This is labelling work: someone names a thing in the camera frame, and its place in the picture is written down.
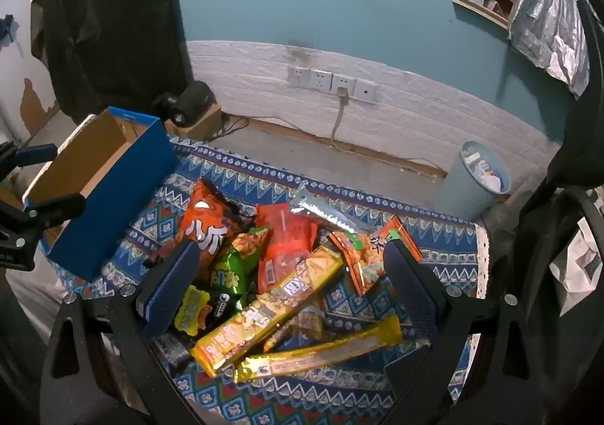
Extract small orange patterned packet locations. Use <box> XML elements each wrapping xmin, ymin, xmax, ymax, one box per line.
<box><xmin>262</xmin><ymin>297</ymin><xmax>326</xmax><ymax>353</ymax></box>

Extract small brown cardboard box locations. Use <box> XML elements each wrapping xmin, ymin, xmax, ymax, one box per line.
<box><xmin>182</xmin><ymin>104</ymin><xmax>225</xmax><ymax>142</ymax></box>

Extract blue cardboard box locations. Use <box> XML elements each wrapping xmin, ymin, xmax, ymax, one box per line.
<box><xmin>23</xmin><ymin>106</ymin><xmax>181</xmax><ymax>282</ymax></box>

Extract black plastic sheet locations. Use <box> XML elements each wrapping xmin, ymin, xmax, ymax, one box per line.
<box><xmin>31</xmin><ymin>0</ymin><xmax>194</xmax><ymax>121</ymax></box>

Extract silver foil sheet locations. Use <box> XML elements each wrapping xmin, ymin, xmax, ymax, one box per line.
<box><xmin>507</xmin><ymin>0</ymin><xmax>590</xmax><ymax>98</ymax></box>

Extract red snack packet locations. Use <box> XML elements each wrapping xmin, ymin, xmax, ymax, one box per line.
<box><xmin>255</xmin><ymin>204</ymin><xmax>319</xmax><ymax>298</ymax></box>

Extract orange green snack packet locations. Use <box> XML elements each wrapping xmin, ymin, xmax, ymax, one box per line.
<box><xmin>377</xmin><ymin>216</ymin><xmax>423</xmax><ymax>260</ymax></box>
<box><xmin>328</xmin><ymin>231</ymin><xmax>388</xmax><ymax>297</ymax></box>

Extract grey plug with cable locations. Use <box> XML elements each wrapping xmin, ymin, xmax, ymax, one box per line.
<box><xmin>330</xmin><ymin>88</ymin><xmax>352</xmax><ymax>151</ymax></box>

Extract long gold snack packet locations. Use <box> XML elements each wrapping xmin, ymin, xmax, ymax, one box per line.
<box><xmin>234</xmin><ymin>316</ymin><xmax>403</xmax><ymax>383</ymax></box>

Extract long yellow biscuit pack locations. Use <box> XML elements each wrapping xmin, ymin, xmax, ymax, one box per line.
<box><xmin>191</xmin><ymin>246</ymin><xmax>344</xmax><ymax>376</ymax></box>

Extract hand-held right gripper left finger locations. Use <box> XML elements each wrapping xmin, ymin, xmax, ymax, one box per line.
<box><xmin>40</xmin><ymin>240</ymin><xmax>201</xmax><ymax>425</ymax></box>

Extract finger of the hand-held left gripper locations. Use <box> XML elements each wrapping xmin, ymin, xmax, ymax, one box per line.
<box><xmin>0</xmin><ymin>142</ymin><xmax>58</xmax><ymax>180</ymax></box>
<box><xmin>0</xmin><ymin>193</ymin><xmax>87</xmax><ymax>271</ymax></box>

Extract black cables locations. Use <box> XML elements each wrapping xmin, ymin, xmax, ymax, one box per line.
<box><xmin>214</xmin><ymin>116</ymin><xmax>250</xmax><ymax>140</ymax></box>

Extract orange chip bag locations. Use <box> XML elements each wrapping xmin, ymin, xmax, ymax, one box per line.
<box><xmin>176</xmin><ymin>178</ymin><xmax>246</xmax><ymax>284</ymax></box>

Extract black chair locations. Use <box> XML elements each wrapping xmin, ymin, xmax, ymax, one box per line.
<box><xmin>491</xmin><ymin>0</ymin><xmax>604</xmax><ymax>425</ymax></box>

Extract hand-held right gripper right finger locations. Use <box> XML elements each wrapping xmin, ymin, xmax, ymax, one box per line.
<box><xmin>382</xmin><ymin>241</ymin><xmax>562</xmax><ymax>425</ymax></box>

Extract black camera device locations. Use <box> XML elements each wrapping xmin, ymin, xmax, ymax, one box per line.
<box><xmin>151</xmin><ymin>80</ymin><xmax>218</xmax><ymax>126</ymax></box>

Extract patterned blue table cloth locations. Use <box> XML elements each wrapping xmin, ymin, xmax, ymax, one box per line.
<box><xmin>40</xmin><ymin>135</ymin><xmax>492</xmax><ymax>425</ymax></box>

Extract wooden window ledge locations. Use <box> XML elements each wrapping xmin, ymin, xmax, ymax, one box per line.
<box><xmin>451</xmin><ymin>0</ymin><xmax>510</xmax><ymax>29</ymax></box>

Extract green snack bag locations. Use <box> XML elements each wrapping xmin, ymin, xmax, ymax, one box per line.
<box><xmin>210</xmin><ymin>227</ymin><xmax>270</xmax><ymax>308</ymax></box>

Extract black yellow snack bag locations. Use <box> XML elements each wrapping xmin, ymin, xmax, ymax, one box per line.
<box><xmin>174</xmin><ymin>286</ymin><xmax>246</xmax><ymax>337</ymax></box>

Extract silver snack packet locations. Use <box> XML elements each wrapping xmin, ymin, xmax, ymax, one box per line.
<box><xmin>289</xmin><ymin>184</ymin><xmax>359</xmax><ymax>234</ymax></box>

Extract grey trash bin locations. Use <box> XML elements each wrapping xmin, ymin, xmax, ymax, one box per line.
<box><xmin>436</xmin><ymin>140</ymin><xmax>513</xmax><ymax>223</ymax></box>

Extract white paper bag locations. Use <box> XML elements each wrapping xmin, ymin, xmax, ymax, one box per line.
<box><xmin>550</xmin><ymin>217</ymin><xmax>604</xmax><ymax>317</ymax></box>

